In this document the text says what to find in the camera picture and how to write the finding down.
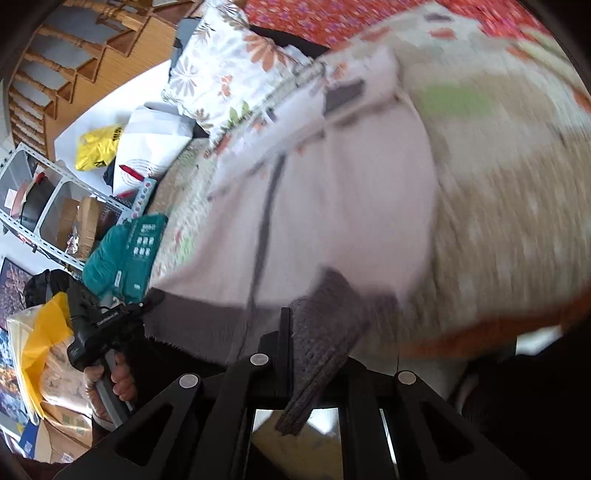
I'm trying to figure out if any pink floral knit cardigan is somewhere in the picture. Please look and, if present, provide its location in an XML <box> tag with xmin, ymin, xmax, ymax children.
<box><xmin>144</xmin><ymin>46</ymin><xmax>439</xmax><ymax>435</ymax></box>

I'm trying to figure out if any person's left hand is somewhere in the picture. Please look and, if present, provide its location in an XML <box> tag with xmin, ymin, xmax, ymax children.
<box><xmin>84</xmin><ymin>353</ymin><xmax>136</xmax><ymax>423</ymax></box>

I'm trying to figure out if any yellow and white plastic bag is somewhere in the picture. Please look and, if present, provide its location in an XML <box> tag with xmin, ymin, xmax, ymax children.
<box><xmin>7</xmin><ymin>292</ymin><xmax>91</xmax><ymax>423</ymax></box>

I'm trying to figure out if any teal package box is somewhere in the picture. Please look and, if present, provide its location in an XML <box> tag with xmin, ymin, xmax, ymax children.
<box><xmin>82</xmin><ymin>213</ymin><xmax>168</xmax><ymax>304</ymax></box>

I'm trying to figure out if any white metal shelf rack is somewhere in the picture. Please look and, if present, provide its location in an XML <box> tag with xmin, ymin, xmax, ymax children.
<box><xmin>1</xmin><ymin>143</ymin><xmax>131</xmax><ymax>272</ymax></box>

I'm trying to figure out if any colourful dotted paper strip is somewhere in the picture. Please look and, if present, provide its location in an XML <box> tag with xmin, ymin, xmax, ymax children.
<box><xmin>130</xmin><ymin>178</ymin><xmax>157</xmax><ymax>220</ymax></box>

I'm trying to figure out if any wooden staircase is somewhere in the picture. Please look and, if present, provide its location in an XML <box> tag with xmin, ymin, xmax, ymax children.
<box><xmin>1</xmin><ymin>1</ymin><xmax>199</xmax><ymax>158</ymax></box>

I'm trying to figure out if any white floral pillow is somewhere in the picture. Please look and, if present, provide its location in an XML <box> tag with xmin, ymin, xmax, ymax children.
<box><xmin>162</xmin><ymin>1</ymin><xmax>328</xmax><ymax>144</ymax></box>

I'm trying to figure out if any heart patterned quilted bedspread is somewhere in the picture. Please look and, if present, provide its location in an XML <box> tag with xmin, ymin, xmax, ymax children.
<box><xmin>153</xmin><ymin>2</ymin><xmax>590</xmax><ymax>364</ymax></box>

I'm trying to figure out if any red floral bedsheet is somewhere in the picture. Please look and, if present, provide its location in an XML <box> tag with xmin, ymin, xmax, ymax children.
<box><xmin>246</xmin><ymin>0</ymin><xmax>549</xmax><ymax>47</ymax></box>

